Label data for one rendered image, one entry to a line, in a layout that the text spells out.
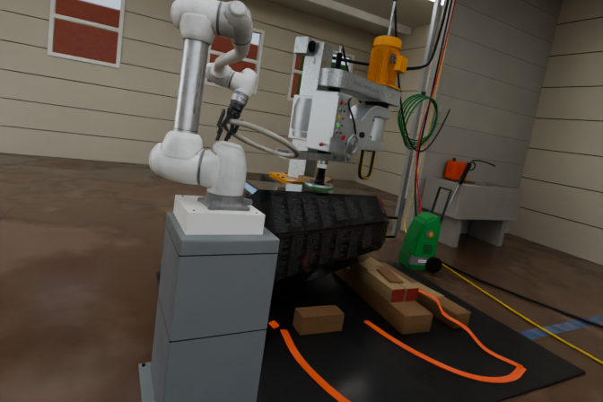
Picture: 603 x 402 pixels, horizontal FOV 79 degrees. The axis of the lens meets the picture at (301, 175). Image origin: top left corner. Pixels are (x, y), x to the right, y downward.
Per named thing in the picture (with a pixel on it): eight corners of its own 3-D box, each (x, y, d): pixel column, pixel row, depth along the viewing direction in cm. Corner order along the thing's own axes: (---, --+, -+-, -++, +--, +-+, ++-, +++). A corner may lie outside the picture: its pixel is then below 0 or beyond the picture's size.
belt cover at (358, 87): (372, 109, 336) (376, 90, 334) (397, 110, 321) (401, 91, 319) (309, 90, 262) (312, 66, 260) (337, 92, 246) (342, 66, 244)
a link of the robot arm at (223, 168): (241, 198, 151) (249, 145, 148) (196, 192, 149) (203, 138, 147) (245, 192, 167) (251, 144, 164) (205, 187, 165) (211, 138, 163)
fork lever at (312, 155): (330, 158, 294) (331, 152, 294) (351, 162, 283) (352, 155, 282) (270, 154, 241) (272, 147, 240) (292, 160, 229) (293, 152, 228)
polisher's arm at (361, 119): (362, 160, 336) (371, 106, 329) (385, 164, 322) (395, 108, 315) (314, 157, 278) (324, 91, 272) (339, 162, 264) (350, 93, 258)
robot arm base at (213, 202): (258, 211, 158) (260, 198, 157) (208, 210, 146) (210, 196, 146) (243, 201, 173) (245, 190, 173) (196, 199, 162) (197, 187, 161)
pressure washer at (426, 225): (423, 261, 411) (438, 185, 399) (441, 274, 377) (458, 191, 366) (394, 258, 403) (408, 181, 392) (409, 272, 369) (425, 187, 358)
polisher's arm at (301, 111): (283, 127, 348) (286, 100, 344) (301, 130, 377) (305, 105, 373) (353, 138, 309) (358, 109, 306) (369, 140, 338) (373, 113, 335)
